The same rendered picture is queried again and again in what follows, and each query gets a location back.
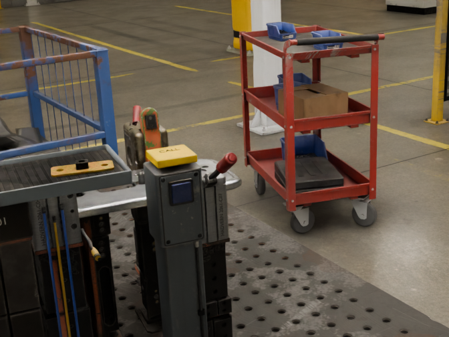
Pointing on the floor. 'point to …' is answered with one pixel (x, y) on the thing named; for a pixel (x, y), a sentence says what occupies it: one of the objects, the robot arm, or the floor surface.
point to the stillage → (31, 146)
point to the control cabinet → (412, 6)
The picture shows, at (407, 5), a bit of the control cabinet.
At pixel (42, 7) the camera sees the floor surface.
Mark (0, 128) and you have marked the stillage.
